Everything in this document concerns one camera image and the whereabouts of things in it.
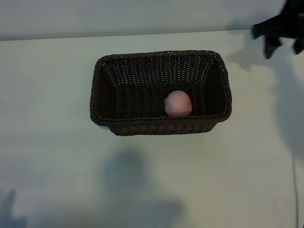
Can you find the dark brown wicker basket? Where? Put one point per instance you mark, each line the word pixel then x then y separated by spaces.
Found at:
pixel 142 111

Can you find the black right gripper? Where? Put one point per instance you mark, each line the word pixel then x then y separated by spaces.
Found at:
pixel 289 23

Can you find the pink toy peach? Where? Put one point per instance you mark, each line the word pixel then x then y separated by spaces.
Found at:
pixel 178 104

